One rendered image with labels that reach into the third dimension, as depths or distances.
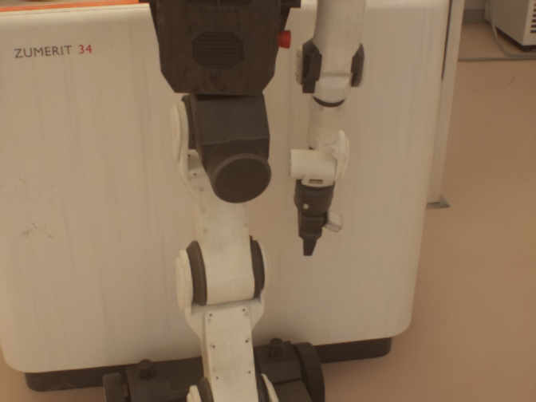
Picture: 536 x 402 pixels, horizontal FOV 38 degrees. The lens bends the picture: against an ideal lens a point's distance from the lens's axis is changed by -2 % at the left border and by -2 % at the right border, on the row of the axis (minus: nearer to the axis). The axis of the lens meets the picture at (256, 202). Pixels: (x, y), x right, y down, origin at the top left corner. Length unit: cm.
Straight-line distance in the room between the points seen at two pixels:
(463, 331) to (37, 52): 160
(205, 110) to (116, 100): 47
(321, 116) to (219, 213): 29
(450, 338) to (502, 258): 55
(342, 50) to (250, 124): 22
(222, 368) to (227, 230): 34
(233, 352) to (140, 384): 36
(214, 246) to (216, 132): 32
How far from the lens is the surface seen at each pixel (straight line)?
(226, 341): 180
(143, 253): 207
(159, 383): 209
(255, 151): 142
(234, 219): 166
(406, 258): 225
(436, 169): 327
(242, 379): 184
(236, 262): 168
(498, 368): 254
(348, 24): 146
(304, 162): 170
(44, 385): 242
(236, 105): 146
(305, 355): 218
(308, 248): 187
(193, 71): 137
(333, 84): 154
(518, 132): 413
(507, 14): 550
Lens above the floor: 161
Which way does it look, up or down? 30 degrees down
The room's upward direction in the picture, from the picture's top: straight up
